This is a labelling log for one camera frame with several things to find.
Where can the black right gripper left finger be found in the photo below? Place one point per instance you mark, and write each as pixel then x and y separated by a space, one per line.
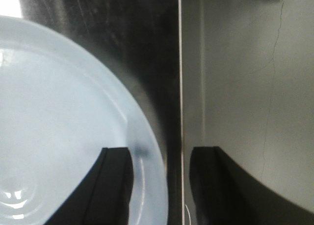
pixel 103 196

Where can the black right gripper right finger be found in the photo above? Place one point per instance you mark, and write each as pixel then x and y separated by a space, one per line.
pixel 225 194

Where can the light blue plate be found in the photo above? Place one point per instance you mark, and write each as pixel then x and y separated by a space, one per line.
pixel 59 106

